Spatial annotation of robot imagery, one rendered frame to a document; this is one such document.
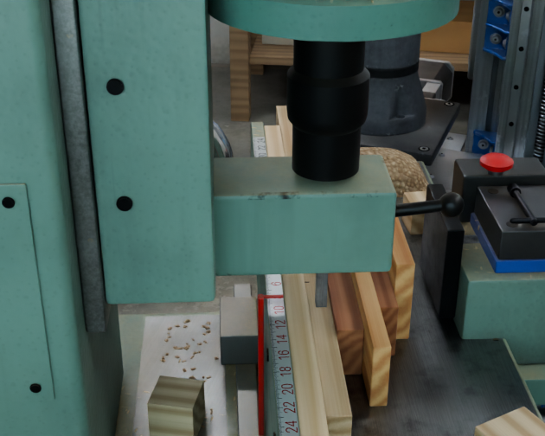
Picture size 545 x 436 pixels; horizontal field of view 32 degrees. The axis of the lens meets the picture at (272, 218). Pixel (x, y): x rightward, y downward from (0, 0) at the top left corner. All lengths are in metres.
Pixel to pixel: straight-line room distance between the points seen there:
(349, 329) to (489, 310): 0.13
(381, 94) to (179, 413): 0.71
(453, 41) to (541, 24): 2.19
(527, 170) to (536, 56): 0.60
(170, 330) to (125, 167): 0.40
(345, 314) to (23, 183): 0.30
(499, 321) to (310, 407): 0.23
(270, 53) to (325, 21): 3.01
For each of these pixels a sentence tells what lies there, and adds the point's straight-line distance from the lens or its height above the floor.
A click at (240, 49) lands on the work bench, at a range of 3.52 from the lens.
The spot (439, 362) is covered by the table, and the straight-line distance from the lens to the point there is 0.81.
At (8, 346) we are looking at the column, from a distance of 0.67.
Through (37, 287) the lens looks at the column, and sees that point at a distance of 0.64.
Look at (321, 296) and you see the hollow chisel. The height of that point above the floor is 0.96.
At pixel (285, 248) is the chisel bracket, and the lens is 0.71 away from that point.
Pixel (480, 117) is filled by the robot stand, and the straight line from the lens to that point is 1.60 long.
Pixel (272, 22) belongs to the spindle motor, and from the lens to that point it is 0.59.
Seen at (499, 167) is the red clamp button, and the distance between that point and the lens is 0.86.
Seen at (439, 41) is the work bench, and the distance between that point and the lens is 3.65.
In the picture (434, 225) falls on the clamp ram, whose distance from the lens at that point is 0.85.
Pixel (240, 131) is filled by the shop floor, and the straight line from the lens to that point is 3.53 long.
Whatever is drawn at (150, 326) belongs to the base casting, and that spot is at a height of 0.80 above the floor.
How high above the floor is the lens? 1.38
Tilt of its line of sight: 28 degrees down
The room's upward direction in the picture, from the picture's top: straight up
